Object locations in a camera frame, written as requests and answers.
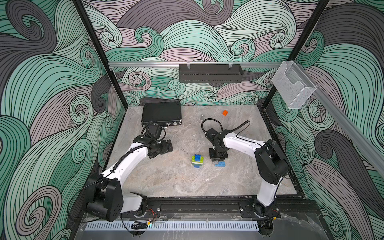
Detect light blue lego brick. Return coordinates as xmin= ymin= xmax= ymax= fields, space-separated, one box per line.
xmin=214 ymin=161 xmax=226 ymax=167

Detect lime green long lego brick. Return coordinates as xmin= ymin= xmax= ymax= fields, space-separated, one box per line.
xmin=191 ymin=156 xmax=204 ymax=165

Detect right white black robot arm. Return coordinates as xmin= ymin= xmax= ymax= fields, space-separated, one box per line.
xmin=204 ymin=128 xmax=289 ymax=209

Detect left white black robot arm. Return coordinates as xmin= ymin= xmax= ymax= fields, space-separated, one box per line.
xmin=85 ymin=122 xmax=173 ymax=222

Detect black hard case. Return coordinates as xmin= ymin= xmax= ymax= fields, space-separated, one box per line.
xmin=142 ymin=102 xmax=182 ymax=127

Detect white slotted cable duct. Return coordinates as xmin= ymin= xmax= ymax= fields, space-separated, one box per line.
xmin=85 ymin=220 xmax=259 ymax=232

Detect black wall tray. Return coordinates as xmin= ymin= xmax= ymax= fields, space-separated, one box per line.
xmin=179 ymin=64 xmax=244 ymax=85

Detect aluminium wall rail back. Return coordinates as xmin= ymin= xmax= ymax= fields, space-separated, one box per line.
xmin=108 ymin=61 xmax=283 ymax=69

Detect aluminium wall rail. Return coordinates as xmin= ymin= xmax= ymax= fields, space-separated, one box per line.
xmin=298 ymin=64 xmax=384 ymax=176
xmin=108 ymin=61 xmax=283 ymax=69

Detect clear plastic wall bin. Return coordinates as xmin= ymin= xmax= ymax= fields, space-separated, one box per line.
xmin=272 ymin=61 xmax=317 ymax=109

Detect aluminium wall rail right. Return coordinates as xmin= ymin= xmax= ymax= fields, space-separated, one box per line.
xmin=298 ymin=64 xmax=384 ymax=176

